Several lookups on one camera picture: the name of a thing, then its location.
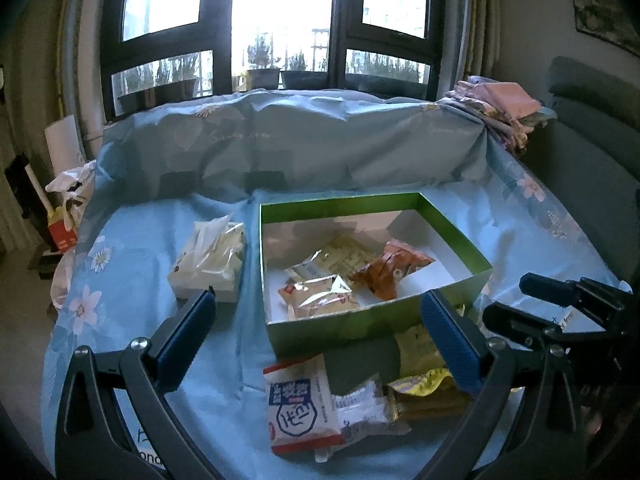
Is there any brown beige snack packet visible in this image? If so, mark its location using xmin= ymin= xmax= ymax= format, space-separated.
xmin=285 ymin=235 xmax=377 ymax=283

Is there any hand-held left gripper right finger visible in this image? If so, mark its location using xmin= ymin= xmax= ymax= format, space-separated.
xmin=420 ymin=289 xmax=588 ymax=480

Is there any white board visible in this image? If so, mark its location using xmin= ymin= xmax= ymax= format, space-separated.
xmin=44 ymin=114 xmax=86 ymax=176

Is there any orange snack packet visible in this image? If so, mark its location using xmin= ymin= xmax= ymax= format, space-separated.
xmin=348 ymin=239 xmax=436 ymax=301

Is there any red box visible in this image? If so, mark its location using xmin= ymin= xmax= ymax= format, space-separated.
xmin=47 ymin=207 xmax=78 ymax=253

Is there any white plastic bag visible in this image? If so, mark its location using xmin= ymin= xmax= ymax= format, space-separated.
xmin=45 ymin=160 xmax=98 ymax=221

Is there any crinkled yellow snack packet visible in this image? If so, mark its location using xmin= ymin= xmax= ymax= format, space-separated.
xmin=387 ymin=367 xmax=471 ymax=418

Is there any potted plant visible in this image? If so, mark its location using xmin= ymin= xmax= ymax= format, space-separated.
xmin=245 ymin=35 xmax=281 ymax=91

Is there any dark planter trough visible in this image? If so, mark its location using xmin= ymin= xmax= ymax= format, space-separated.
xmin=150 ymin=77 xmax=198 ymax=103
xmin=280 ymin=70 xmax=328 ymax=90
xmin=116 ymin=90 xmax=151 ymax=113

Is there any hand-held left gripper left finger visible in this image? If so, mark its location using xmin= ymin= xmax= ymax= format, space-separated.
xmin=54 ymin=287 xmax=221 ymax=480

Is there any beige curtain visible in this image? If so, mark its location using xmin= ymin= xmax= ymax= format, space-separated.
xmin=52 ymin=0 xmax=108 ymax=131
xmin=442 ymin=0 xmax=506 ymax=86

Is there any blue floral bedsheet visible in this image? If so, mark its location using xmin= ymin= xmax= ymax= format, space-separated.
xmin=40 ymin=87 xmax=631 ymax=480

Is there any white red-edged snack packet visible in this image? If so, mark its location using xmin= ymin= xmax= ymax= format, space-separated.
xmin=263 ymin=354 xmax=346 ymax=456

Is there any framed wall picture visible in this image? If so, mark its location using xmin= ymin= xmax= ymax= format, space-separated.
xmin=565 ymin=0 xmax=640 ymax=58

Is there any dark framed window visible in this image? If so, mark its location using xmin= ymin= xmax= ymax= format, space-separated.
xmin=100 ymin=0 xmax=446 ymax=121

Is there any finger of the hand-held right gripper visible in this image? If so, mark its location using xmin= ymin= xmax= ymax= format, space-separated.
xmin=519 ymin=272 xmax=631 ymax=328
xmin=481 ymin=301 xmax=566 ymax=348

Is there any pile of folded clothes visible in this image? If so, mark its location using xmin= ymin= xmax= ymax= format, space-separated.
xmin=442 ymin=76 xmax=557 ymax=153

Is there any grey sofa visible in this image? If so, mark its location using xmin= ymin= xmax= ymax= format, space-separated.
xmin=515 ymin=55 xmax=640 ymax=281

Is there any white tissue pack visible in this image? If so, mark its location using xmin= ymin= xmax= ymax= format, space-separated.
xmin=166 ymin=214 xmax=248 ymax=304

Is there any green cardboard box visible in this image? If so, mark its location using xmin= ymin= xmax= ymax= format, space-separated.
xmin=259 ymin=191 xmax=493 ymax=358

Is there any black stand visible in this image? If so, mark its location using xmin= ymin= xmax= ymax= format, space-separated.
xmin=5 ymin=152 xmax=51 ymax=221

